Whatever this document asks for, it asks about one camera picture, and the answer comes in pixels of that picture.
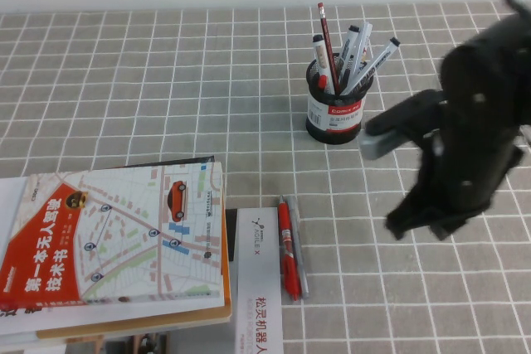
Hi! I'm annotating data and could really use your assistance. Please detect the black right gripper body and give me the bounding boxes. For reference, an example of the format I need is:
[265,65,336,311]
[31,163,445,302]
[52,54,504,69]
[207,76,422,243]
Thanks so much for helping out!
[414,30,526,223]

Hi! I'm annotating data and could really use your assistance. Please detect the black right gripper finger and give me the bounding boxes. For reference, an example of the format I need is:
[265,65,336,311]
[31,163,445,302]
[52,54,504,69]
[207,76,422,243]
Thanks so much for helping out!
[385,199,433,242]
[430,216,470,242]

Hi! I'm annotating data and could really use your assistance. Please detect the grey transparent pen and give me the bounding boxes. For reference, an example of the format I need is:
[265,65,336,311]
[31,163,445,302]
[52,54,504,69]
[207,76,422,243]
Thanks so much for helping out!
[286,195,311,301]

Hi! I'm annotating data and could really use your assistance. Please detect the red gel pen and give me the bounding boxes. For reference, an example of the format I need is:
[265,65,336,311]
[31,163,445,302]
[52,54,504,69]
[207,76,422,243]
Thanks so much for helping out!
[276,194,304,303]

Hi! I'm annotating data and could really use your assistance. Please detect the black mesh pen holder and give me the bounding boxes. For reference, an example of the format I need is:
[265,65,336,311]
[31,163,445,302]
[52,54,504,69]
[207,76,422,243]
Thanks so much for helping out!
[305,53,377,144]

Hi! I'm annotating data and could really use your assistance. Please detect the white whiteboard marker black cap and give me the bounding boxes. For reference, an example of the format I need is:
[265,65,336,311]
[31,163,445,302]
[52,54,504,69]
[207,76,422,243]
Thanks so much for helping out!
[343,36,402,97]

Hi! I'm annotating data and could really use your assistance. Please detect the white marker with red print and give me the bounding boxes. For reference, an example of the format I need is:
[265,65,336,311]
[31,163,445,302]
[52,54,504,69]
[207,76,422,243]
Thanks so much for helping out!
[348,22,373,82]

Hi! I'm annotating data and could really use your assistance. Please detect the grey marker with black cap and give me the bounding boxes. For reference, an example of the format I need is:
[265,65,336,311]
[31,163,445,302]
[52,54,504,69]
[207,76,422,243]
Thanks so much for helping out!
[339,24,360,86]

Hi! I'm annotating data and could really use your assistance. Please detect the narrow white AgileX brochure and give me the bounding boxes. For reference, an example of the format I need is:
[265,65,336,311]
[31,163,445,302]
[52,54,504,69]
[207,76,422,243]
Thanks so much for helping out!
[230,206,285,354]

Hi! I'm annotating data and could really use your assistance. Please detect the dark red pencil with eraser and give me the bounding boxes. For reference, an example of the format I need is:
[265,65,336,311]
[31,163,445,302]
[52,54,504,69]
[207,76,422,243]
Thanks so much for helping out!
[317,2,343,96]

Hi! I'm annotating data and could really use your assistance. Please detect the marker with beige label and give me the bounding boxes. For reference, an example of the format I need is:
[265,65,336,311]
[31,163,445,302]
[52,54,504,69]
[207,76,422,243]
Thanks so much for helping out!
[311,34,338,96]

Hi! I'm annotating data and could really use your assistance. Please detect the book with red map cover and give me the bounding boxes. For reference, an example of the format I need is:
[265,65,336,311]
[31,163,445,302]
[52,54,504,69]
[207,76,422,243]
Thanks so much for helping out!
[0,158,227,310]

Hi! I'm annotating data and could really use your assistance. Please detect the grey checked tablecloth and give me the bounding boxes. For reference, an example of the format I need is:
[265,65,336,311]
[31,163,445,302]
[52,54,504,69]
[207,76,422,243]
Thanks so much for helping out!
[0,0,531,354]

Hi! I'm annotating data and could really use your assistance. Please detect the orange covered book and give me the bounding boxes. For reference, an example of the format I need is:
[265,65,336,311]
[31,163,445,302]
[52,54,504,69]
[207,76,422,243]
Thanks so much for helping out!
[35,204,234,341]

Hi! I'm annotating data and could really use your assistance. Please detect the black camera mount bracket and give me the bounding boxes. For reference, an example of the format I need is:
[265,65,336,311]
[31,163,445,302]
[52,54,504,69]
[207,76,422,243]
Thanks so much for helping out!
[364,88,447,142]

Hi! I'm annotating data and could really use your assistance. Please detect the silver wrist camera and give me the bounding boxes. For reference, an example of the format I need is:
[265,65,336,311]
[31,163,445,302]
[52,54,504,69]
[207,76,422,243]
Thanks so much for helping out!
[358,127,414,162]

